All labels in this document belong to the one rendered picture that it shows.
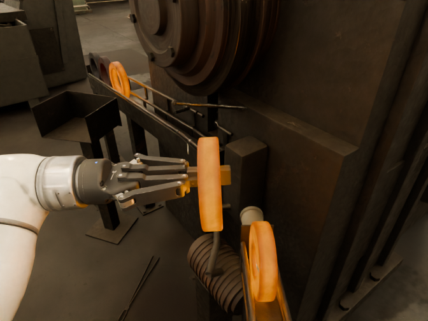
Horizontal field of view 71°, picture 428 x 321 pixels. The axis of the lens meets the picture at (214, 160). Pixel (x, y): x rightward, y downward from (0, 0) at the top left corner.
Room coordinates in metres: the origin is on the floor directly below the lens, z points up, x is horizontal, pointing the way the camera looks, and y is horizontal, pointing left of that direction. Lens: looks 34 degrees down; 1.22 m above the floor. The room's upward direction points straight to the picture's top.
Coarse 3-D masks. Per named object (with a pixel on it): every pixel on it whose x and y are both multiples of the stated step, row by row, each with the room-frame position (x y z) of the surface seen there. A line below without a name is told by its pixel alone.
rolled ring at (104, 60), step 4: (104, 56) 1.63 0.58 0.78; (100, 60) 1.62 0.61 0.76; (104, 60) 1.58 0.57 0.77; (108, 60) 1.59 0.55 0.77; (100, 64) 1.64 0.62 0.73; (104, 64) 1.57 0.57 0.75; (108, 64) 1.56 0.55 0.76; (100, 68) 1.65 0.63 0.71; (104, 68) 1.67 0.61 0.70; (108, 68) 1.55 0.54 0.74; (100, 72) 1.66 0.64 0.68; (104, 72) 1.67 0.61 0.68; (108, 72) 1.54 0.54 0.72; (104, 76) 1.66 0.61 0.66; (108, 76) 1.55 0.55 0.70; (104, 80) 1.64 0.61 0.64; (108, 80) 1.65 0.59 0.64; (108, 84) 1.62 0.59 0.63
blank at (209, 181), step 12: (204, 144) 0.39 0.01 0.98; (216, 144) 0.39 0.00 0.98; (204, 156) 0.37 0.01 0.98; (216, 156) 0.37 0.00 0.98; (204, 168) 0.35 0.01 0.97; (216, 168) 0.35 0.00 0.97; (204, 180) 0.34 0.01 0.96; (216, 180) 0.34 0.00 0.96; (204, 192) 0.33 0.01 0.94; (216, 192) 0.33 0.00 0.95; (204, 204) 0.32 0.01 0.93; (216, 204) 0.32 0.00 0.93; (204, 216) 0.32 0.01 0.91; (216, 216) 0.32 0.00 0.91; (204, 228) 0.32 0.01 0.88; (216, 228) 0.32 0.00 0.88
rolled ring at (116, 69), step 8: (112, 64) 1.46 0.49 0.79; (120, 64) 1.45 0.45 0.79; (112, 72) 1.50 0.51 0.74; (120, 72) 1.41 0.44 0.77; (112, 80) 1.51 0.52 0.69; (120, 80) 1.40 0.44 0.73; (128, 80) 1.40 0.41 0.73; (120, 88) 1.50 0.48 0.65; (128, 88) 1.40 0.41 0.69; (128, 96) 1.41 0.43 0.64
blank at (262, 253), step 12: (252, 228) 0.44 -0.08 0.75; (264, 228) 0.41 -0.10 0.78; (252, 240) 0.43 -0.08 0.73; (264, 240) 0.38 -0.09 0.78; (252, 252) 0.42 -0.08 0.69; (264, 252) 0.36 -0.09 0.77; (252, 264) 0.41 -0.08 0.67; (264, 264) 0.34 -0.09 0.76; (276, 264) 0.34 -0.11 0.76; (252, 276) 0.39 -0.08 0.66; (264, 276) 0.33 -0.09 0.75; (276, 276) 0.33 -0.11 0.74; (252, 288) 0.37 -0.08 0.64; (264, 288) 0.32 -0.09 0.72; (276, 288) 0.32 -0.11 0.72; (264, 300) 0.32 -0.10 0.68
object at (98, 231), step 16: (64, 96) 1.27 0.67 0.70; (80, 96) 1.27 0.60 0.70; (96, 96) 1.24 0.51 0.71; (32, 112) 1.11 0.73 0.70; (48, 112) 1.17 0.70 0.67; (64, 112) 1.25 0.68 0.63; (80, 112) 1.28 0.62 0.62; (96, 112) 1.08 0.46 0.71; (112, 112) 1.17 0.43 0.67; (48, 128) 1.15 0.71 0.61; (64, 128) 1.18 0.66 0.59; (80, 128) 1.17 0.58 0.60; (96, 128) 1.06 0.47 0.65; (112, 128) 1.15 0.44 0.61; (80, 144) 1.13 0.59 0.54; (96, 144) 1.15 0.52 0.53; (112, 208) 1.14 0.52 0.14; (96, 224) 1.16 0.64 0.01; (112, 224) 1.11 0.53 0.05; (128, 224) 1.16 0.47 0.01; (112, 240) 1.05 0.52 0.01
